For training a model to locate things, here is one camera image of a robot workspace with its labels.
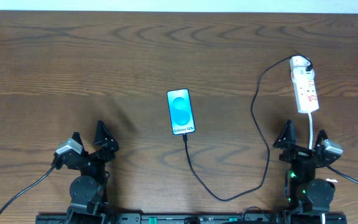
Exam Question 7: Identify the black USB charging cable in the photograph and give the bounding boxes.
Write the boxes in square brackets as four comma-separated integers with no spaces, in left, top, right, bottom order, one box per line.
[182,54,314,202]

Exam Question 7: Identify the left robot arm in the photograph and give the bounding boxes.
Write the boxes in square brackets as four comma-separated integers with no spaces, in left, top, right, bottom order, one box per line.
[52,120,119,223]

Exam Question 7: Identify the white power strip cord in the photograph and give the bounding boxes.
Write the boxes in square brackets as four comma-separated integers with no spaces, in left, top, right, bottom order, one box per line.
[308,112,314,150]

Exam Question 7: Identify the white power strip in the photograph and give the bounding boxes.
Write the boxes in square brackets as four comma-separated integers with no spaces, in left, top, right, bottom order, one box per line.
[291,67,319,114]

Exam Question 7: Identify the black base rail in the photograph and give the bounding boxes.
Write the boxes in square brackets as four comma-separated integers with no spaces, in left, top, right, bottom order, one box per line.
[35,212,347,224]

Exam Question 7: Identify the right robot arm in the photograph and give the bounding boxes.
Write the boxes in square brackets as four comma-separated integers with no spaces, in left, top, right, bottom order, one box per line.
[273,119,347,224]

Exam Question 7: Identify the Galaxy smartphone blue screen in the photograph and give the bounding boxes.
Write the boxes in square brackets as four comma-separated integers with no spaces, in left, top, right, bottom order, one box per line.
[167,88,196,135]

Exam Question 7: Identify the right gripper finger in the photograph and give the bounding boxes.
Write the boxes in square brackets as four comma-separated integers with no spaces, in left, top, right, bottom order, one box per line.
[273,119,296,149]
[316,129,328,146]

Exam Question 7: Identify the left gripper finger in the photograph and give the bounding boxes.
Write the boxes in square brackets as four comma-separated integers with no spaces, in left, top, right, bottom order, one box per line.
[71,132,83,146]
[94,120,119,152]

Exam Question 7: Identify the white USB charger plug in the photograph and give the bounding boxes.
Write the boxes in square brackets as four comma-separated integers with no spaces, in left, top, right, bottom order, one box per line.
[290,55,311,70]

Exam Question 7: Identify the small white paper scrap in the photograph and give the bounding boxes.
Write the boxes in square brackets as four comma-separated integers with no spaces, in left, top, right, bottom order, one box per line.
[326,178,338,183]

